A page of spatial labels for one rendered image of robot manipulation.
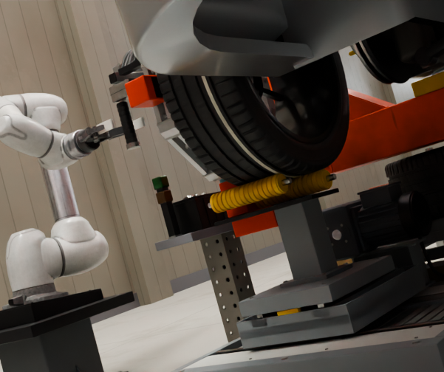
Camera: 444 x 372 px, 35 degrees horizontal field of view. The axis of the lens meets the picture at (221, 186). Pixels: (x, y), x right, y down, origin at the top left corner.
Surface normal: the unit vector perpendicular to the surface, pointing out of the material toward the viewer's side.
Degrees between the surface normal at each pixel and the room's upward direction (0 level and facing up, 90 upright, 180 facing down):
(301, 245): 90
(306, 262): 90
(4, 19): 90
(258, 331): 90
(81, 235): 79
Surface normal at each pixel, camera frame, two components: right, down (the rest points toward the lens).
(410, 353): -0.59, 0.11
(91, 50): 0.79, -0.25
